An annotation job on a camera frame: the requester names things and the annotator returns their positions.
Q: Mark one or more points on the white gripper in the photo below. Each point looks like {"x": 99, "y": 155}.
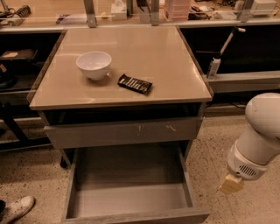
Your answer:
{"x": 241, "y": 165}

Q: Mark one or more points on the grey drawer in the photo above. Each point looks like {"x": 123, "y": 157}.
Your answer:
{"x": 131, "y": 184}
{"x": 129, "y": 132}

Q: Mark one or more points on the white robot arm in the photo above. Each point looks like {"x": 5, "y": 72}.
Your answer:
{"x": 251, "y": 154}

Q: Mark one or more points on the grey top drawer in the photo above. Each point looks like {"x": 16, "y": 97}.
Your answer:
{"x": 129, "y": 132}

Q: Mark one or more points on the grey drawer cabinet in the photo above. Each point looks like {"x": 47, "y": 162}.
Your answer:
{"x": 155, "y": 54}

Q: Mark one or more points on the black snack bar packet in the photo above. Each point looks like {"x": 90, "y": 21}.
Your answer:
{"x": 133, "y": 84}

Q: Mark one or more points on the white bowl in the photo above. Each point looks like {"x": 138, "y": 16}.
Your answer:
{"x": 94, "y": 65}

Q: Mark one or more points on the pink stacked trays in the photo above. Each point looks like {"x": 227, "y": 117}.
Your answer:
{"x": 177, "y": 9}

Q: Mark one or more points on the white tissue box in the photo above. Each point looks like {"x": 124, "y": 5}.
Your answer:
{"x": 118, "y": 10}

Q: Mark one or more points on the white sneaker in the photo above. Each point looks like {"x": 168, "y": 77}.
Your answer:
{"x": 16, "y": 209}

